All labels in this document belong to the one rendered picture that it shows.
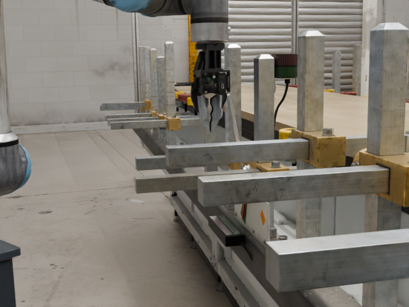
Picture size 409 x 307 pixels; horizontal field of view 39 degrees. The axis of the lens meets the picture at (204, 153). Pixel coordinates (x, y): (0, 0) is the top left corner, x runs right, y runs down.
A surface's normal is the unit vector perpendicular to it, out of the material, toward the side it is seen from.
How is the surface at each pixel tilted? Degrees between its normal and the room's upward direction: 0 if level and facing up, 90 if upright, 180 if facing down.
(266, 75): 90
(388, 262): 90
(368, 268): 90
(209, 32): 90
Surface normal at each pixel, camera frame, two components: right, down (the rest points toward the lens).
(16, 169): 0.95, 0.00
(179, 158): 0.22, 0.16
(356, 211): -0.97, 0.06
